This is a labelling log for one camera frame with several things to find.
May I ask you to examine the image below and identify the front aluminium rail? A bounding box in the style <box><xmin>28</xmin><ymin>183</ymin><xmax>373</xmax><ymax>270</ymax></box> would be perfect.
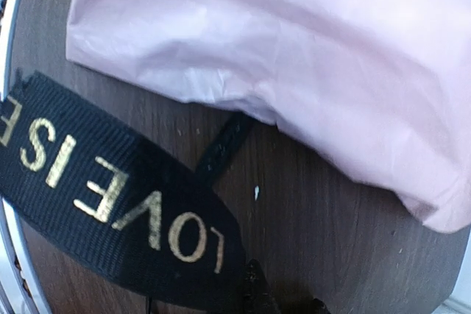
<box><xmin>1</xmin><ymin>0</ymin><xmax>51</xmax><ymax>313</ymax></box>

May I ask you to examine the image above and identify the pink wrapping paper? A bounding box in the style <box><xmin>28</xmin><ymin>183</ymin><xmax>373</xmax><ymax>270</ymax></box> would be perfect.
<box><xmin>65</xmin><ymin>0</ymin><xmax>470</xmax><ymax>233</ymax></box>

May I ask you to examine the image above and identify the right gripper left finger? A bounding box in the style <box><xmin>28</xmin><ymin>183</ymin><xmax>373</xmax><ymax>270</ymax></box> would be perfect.
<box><xmin>237</xmin><ymin>259</ymin><xmax>281</xmax><ymax>314</ymax></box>

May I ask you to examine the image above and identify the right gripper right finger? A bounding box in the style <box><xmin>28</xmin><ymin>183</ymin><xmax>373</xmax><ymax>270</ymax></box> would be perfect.
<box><xmin>311</xmin><ymin>299</ymin><xmax>330</xmax><ymax>314</ymax></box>

